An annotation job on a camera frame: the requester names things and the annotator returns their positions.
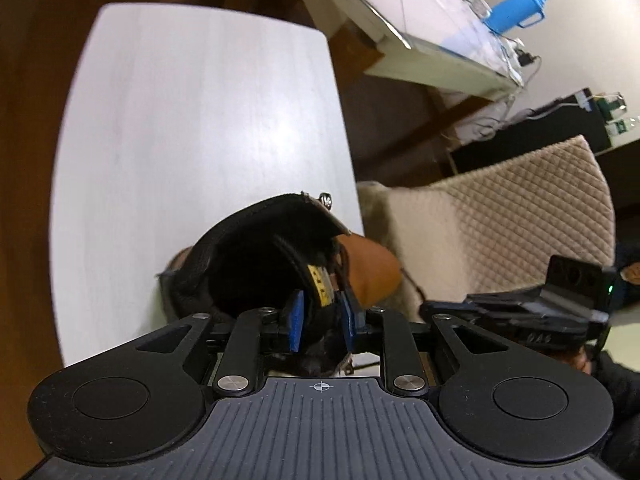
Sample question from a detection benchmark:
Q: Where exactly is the tan leather boot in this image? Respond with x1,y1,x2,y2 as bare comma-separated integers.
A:
158,193,402,377

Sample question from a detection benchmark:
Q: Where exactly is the person right hand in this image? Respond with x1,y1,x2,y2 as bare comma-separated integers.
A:
560,347,596,375

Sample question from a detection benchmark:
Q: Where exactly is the beige quilted chair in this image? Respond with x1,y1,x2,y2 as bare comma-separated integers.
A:
357,136,615,307

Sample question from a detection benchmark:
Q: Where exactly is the blue thermos jug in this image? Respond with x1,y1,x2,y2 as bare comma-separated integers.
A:
483,0,547,35

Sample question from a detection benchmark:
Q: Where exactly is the white side table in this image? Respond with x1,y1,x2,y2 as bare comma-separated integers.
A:
303,0,524,101

